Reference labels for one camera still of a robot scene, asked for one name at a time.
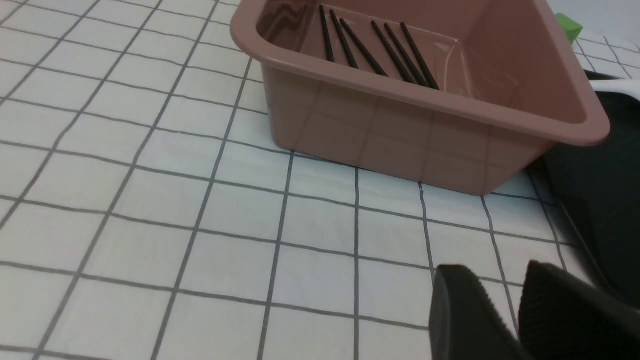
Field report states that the green cube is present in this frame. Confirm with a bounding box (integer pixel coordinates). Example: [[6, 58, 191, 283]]
[[554, 13, 584, 44]]

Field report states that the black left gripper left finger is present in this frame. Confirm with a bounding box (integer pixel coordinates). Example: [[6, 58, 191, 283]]
[[429, 265, 531, 360]]

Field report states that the black plastic tray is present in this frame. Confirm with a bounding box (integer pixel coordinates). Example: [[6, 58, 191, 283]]
[[528, 91, 639, 308]]

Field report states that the pink plastic bin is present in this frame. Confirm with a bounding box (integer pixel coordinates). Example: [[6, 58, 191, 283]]
[[230, 0, 610, 196]]

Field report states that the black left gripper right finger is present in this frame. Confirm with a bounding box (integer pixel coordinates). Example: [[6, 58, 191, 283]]
[[518, 260, 640, 360]]

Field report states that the white grid tablecloth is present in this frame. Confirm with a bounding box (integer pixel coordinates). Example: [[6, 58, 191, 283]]
[[0, 0, 640, 360]]

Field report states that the black chopstick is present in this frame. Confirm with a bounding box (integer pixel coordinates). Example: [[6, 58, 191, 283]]
[[329, 9, 359, 69], [370, 20, 414, 84], [318, 5, 335, 63], [384, 23, 429, 88], [400, 22, 440, 91], [339, 18, 387, 76]]

